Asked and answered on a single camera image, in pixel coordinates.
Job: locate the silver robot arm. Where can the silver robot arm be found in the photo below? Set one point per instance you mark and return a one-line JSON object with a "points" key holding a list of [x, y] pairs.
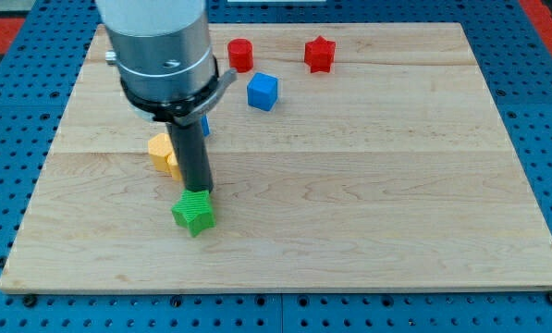
{"points": [[163, 52]]}

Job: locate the blue cube block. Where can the blue cube block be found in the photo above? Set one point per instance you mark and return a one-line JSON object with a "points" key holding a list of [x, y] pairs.
{"points": [[262, 91]]}

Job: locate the yellow heart block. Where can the yellow heart block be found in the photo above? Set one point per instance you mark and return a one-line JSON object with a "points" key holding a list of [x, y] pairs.
{"points": [[173, 167]]}

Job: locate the wooden board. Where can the wooden board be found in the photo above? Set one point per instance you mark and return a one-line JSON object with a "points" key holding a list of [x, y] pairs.
{"points": [[391, 173]]}

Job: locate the partly hidden blue block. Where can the partly hidden blue block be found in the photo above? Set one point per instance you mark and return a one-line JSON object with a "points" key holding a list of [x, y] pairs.
{"points": [[205, 126]]}

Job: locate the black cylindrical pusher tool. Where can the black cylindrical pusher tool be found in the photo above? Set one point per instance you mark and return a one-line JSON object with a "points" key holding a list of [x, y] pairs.
{"points": [[190, 151]]}

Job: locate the green star block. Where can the green star block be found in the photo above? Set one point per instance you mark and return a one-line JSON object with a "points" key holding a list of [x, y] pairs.
{"points": [[194, 212]]}

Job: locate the red cylinder block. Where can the red cylinder block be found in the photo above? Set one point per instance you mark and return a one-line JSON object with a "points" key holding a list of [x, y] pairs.
{"points": [[240, 55]]}

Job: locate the yellow hexagon block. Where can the yellow hexagon block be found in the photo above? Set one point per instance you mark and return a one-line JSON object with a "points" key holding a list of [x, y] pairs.
{"points": [[159, 149]]}

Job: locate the red star block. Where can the red star block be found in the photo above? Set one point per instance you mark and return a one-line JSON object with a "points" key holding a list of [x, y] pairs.
{"points": [[319, 54]]}

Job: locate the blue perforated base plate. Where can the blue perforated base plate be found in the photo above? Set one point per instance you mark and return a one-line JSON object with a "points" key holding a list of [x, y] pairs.
{"points": [[40, 66]]}

